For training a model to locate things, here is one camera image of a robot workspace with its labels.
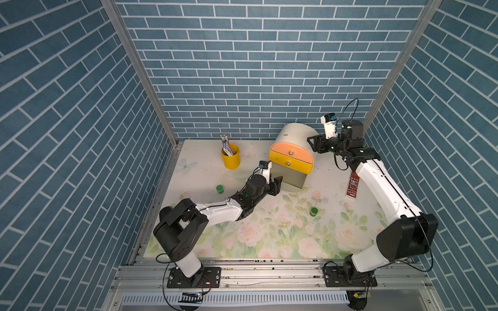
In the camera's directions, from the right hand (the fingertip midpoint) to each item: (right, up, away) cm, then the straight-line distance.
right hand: (315, 137), depth 81 cm
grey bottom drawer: (-9, -17, +13) cm, 24 cm away
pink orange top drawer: (-8, -5, +7) cm, 12 cm away
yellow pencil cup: (-39, -11, +22) cm, 46 cm away
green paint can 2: (+2, -34, +8) cm, 35 cm away
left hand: (-14, -18, +4) cm, 22 cm away
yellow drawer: (-9, -11, +12) cm, 19 cm away
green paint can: (-44, -24, +15) cm, 52 cm away
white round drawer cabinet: (-6, +3, +10) cm, 12 cm away
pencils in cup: (-40, -4, +13) cm, 42 cm away
